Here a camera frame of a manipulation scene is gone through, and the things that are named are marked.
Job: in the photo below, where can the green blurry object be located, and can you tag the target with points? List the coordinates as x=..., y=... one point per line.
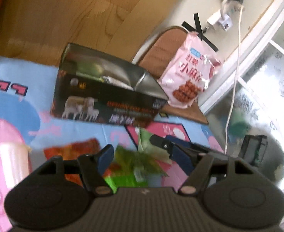
x=240, y=128

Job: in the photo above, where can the black printed cardboard box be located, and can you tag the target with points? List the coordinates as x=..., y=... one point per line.
x=88, y=101

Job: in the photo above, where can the white charger adapter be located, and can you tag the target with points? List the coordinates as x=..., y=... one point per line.
x=220, y=20

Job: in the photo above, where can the white cylindrical snack packet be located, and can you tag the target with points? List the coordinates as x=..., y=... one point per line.
x=12, y=164

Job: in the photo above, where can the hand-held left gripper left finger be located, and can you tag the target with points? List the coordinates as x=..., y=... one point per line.
x=106, y=156

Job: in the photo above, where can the white window frame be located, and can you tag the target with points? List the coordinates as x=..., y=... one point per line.
x=260, y=41

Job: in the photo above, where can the pink snack bag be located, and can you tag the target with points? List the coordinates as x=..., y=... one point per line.
x=187, y=72

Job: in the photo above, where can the brown seat cushion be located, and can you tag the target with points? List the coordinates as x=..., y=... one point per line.
x=161, y=53

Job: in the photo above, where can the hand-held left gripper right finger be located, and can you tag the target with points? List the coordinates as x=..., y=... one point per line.
x=181, y=160

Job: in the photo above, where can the orange snack packet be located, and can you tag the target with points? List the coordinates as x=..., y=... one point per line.
x=71, y=149

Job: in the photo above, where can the printed cartoon bedsheet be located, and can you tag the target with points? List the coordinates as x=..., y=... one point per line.
x=33, y=128

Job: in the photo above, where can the pale green snack packet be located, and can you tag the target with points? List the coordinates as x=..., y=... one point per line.
x=148, y=142

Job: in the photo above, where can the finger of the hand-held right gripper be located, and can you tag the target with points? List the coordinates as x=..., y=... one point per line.
x=162, y=143

